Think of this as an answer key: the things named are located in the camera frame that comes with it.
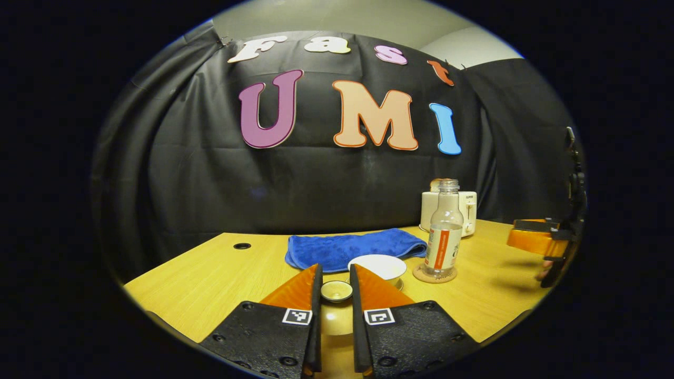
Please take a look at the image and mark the cream toaster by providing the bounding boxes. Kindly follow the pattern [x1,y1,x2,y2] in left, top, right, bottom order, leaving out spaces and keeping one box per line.
[419,190,478,238]

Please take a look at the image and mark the cream teacup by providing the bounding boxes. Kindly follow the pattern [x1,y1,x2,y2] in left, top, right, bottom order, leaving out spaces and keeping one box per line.
[348,254,408,288]

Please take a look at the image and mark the clear water bottle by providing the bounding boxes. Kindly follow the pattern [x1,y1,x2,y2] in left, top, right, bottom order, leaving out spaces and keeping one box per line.
[423,178,465,279]

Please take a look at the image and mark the round cork coaster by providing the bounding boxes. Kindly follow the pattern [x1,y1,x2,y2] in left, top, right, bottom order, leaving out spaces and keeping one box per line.
[412,263,459,284]

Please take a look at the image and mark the cream teacup lid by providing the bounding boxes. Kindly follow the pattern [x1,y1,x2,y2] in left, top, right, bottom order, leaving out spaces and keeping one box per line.
[319,281,354,337]

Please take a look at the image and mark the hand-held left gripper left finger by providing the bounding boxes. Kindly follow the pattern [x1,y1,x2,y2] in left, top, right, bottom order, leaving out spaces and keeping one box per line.
[199,263,323,379]

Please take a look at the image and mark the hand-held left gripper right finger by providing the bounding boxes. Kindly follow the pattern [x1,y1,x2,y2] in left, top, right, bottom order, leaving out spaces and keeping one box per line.
[349,263,478,379]

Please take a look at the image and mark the blue towel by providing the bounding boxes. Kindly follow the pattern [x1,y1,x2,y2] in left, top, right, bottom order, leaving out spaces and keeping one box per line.
[285,227,428,274]

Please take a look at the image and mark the black backdrop cloth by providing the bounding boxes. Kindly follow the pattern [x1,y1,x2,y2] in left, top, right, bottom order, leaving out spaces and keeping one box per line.
[90,21,585,285]

